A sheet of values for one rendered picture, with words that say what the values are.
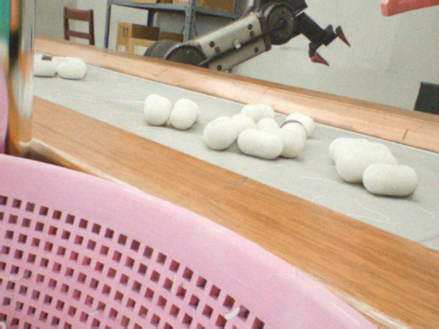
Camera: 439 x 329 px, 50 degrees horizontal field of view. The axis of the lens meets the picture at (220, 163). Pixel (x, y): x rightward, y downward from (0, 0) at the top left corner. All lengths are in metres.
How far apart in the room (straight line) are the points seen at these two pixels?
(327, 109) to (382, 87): 2.15
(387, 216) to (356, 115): 0.27
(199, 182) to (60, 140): 0.07
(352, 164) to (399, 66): 2.36
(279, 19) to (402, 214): 1.05
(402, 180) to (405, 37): 2.37
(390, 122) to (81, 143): 0.36
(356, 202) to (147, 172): 0.13
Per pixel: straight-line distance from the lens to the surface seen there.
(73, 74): 0.62
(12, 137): 0.18
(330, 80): 2.86
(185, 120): 0.37
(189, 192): 0.15
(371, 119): 0.50
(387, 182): 0.28
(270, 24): 1.25
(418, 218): 0.26
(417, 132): 0.48
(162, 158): 0.19
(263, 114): 0.43
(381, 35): 2.71
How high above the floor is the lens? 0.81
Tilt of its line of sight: 15 degrees down
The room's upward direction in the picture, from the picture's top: 8 degrees clockwise
